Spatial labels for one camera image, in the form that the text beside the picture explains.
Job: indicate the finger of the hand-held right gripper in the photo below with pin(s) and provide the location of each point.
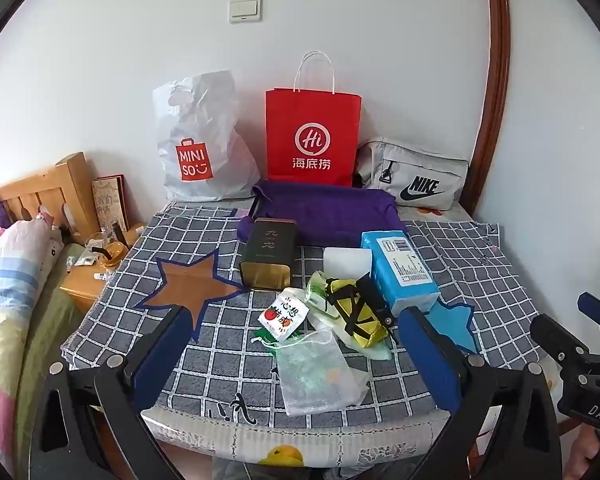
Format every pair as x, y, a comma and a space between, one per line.
555, 335
599, 306

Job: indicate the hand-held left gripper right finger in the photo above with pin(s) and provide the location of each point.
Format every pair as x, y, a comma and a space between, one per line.
430, 360

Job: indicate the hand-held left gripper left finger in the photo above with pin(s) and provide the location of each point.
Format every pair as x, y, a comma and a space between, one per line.
161, 355

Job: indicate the sheer white organza bag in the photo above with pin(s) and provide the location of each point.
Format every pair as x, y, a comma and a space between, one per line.
320, 375

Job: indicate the white charm pouch red print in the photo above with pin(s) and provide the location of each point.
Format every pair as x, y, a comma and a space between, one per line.
285, 316

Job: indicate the blue tissue pack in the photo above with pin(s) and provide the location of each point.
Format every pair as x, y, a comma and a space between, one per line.
400, 267

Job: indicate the wooden nightstand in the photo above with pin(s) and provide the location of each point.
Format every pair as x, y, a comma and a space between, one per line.
85, 282

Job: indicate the amber cup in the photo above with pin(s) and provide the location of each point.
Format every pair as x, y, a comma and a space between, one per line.
112, 254

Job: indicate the grey checked blanket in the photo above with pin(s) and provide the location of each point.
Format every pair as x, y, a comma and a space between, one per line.
195, 240

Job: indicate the white translucent container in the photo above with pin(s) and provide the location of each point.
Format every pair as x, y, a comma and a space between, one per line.
347, 261

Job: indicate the dark green tin box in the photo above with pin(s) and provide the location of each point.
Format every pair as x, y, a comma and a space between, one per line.
267, 255

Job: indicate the illustrated book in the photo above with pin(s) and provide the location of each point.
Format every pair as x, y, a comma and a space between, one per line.
111, 202

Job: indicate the colourful striped quilt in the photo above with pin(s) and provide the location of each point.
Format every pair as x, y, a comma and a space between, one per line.
2, 280

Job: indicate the purple towel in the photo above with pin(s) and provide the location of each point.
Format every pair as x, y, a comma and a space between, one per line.
330, 210

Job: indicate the grey waist bag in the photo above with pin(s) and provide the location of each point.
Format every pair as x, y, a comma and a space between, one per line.
415, 175

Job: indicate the wooden headboard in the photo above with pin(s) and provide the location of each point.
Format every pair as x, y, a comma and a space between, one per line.
45, 195

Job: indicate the white plastic shopping bag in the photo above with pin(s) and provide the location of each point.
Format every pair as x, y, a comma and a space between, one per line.
200, 145

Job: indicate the red paper bag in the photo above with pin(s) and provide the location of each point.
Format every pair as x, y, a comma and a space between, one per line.
312, 135

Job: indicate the brown wooden door frame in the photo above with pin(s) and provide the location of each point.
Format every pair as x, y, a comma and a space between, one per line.
495, 85

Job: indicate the white light switch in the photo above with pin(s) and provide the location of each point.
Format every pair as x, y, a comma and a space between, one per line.
245, 10

